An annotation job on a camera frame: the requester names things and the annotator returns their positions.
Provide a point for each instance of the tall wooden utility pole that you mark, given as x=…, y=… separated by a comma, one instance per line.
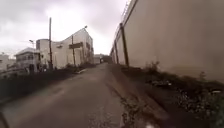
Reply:
x=50, y=43

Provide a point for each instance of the white industrial building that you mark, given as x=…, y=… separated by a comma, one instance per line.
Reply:
x=65, y=50

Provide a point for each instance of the small white building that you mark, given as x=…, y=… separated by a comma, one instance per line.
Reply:
x=26, y=58

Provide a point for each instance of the tall pale concrete wall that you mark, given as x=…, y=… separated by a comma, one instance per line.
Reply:
x=173, y=36

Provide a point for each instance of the street lamp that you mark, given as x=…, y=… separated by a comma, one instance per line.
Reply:
x=32, y=43

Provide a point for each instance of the weedy dirt verge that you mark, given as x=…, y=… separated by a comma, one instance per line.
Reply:
x=186, y=93

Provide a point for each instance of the dark overgrown verge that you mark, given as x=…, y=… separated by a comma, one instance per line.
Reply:
x=30, y=81

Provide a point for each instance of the pale low building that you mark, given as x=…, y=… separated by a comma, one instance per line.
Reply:
x=4, y=62

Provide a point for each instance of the sign on pole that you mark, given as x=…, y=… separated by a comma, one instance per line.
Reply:
x=75, y=46

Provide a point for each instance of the grey asphalt road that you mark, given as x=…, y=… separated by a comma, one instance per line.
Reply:
x=78, y=100

